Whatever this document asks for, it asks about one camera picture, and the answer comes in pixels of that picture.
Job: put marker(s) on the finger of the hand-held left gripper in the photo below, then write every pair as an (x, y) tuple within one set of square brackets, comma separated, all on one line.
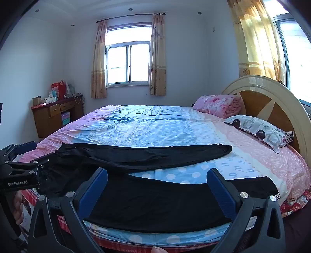
[(21, 148), (29, 163)]

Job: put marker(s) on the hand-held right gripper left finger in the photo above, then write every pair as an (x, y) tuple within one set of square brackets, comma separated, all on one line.
[(97, 186)]

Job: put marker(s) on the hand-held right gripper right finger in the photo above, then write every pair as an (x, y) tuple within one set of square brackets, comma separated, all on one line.
[(218, 189)]

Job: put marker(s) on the black pants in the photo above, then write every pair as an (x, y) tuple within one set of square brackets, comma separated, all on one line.
[(150, 202)]

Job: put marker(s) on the person's left hand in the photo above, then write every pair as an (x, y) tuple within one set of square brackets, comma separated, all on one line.
[(19, 209)]

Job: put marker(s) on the person's right hand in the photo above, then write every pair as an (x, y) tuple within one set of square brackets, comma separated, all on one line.
[(159, 250)]

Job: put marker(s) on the brown wooden desk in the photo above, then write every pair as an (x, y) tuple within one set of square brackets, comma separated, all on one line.
[(46, 121)]

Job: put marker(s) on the brown cardboard box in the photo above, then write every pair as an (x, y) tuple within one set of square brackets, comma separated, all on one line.
[(37, 100)]

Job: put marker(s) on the stack of pastel boxes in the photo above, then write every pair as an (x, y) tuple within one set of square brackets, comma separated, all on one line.
[(65, 118)]

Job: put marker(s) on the white tissue box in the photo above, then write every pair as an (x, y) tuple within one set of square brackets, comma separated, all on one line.
[(49, 99)]

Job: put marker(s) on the teal box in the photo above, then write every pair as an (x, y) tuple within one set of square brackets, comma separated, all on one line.
[(54, 94)]

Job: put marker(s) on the red gift bag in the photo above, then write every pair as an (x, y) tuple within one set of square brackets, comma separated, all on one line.
[(59, 88)]

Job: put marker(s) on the grey patterned pillow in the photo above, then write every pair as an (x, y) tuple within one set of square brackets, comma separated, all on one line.
[(257, 130)]

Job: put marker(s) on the white bag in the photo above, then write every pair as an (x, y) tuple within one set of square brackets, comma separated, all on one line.
[(69, 88)]

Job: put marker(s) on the red patterned mattress cover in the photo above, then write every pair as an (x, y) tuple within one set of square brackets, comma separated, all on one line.
[(295, 203)]

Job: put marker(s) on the pink and blue bed cover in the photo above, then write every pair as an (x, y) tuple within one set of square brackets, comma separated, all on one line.
[(150, 126)]

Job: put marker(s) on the folded pink floral blanket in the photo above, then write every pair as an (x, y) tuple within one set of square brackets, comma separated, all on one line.
[(218, 104)]

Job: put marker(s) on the round cream wooden headboard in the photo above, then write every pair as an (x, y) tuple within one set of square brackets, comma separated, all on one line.
[(272, 107)]

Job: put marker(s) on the beige patterned curtain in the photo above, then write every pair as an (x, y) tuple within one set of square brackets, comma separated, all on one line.
[(98, 65), (158, 58)]

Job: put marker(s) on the small sliding window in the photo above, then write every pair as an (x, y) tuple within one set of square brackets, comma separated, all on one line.
[(128, 58)]

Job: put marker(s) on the yellow patterned curtain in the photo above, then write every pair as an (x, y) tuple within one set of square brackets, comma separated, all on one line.
[(257, 41)]

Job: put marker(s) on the large window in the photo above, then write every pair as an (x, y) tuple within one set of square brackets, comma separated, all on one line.
[(296, 53)]

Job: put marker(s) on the dark curtain rod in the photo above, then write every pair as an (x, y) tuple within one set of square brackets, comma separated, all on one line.
[(128, 17)]

